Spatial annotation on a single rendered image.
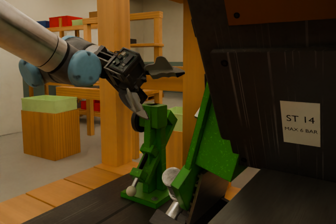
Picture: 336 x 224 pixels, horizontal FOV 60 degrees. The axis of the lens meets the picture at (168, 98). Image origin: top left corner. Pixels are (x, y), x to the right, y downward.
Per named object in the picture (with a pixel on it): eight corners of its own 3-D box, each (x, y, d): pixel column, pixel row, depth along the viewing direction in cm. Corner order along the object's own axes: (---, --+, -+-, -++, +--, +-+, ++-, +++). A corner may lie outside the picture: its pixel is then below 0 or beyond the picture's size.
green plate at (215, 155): (218, 212, 48) (257, 90, 42) (177, 188, 52) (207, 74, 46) (243, 186, 58) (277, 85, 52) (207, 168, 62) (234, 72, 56)
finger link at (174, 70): (180, 59, 63) (140, 64, 65) (185, 76, 68) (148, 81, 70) (181, 49, 65) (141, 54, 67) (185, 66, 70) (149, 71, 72)
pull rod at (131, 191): (131, 199, 77) (131, 178, 77) (123, 196, 79) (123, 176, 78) (144, 191, 82) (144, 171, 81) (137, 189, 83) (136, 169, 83)
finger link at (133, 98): (128, 112, 58) (117, 81, 64) (137, 127, 63) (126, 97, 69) (142, 106, 58) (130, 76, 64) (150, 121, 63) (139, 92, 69)
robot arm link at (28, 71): (33, 59, 62) (76, 43, 69) (11, 58, 69) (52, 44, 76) (46, 92, 65) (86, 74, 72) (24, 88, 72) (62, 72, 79)
